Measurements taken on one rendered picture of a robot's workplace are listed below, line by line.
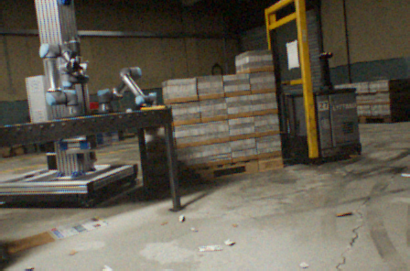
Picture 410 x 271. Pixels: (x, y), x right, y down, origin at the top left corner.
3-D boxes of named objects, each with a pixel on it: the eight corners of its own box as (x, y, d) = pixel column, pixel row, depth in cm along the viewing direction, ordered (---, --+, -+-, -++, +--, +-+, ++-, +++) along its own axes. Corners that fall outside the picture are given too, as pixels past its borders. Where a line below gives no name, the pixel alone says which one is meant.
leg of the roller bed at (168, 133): (178, 207, 291) (168, 123, 288) (182, 209, 287) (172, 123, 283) (172, 209, 288) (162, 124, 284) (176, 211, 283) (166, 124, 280)
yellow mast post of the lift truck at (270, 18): (278, 150, 459) (264, 9, 450) (284, 149, 462) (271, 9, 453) (281, 151, 451) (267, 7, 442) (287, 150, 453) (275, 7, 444)
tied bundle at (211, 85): (188, 102, 406) (187, 81, 405) (213, 99, 414) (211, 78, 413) (198, 101, 370) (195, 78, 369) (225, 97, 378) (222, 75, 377)
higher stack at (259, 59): (244, 167, 427) (233, 56, 421) (268, 163, 436) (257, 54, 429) (259, 172, 390) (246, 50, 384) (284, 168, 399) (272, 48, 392)
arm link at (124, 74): (116, 64, 349) (142, 98, 327) (125, 64, 357) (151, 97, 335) (113, 74, 356) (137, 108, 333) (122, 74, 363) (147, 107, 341)
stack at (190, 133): (145, 183, 394) (136, 106, 390) (245, 167, 427) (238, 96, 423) (151, 190, 357) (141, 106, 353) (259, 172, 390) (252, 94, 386)
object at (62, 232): (98, 216, 291) (98, 215, 291) (112, 224, 268) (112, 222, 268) (48, 230, 270) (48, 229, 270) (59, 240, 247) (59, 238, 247)
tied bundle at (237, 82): (213, 99, 414) (211, 78, 413) (237, 96, 423) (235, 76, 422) (225, 97, 378) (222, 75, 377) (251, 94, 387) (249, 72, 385)
